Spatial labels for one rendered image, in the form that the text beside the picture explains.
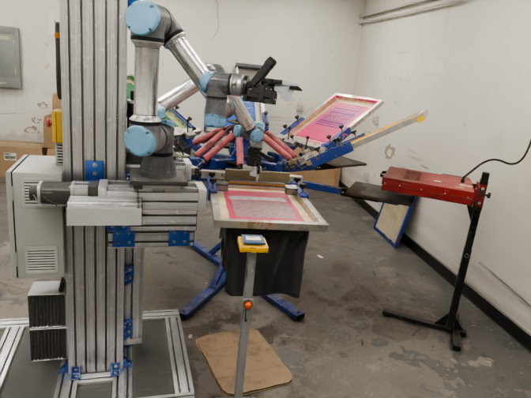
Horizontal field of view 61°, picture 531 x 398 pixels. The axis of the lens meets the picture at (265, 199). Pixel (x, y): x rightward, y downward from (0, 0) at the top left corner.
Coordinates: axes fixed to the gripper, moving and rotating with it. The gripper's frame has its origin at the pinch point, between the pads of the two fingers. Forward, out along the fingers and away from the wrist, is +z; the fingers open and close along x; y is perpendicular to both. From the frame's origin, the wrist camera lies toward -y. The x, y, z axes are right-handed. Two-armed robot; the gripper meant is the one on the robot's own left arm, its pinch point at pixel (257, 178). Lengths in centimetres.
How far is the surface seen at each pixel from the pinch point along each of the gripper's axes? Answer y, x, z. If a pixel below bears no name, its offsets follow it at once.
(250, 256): 13, 84, 16
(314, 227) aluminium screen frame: -22, 64, 8
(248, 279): 13, 84, 28
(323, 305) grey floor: -66, -30, 105
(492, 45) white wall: -200, -89, -103
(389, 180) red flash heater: -90, -2, -3
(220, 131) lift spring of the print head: 20, -76, -17
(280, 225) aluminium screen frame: -4, 64, 8
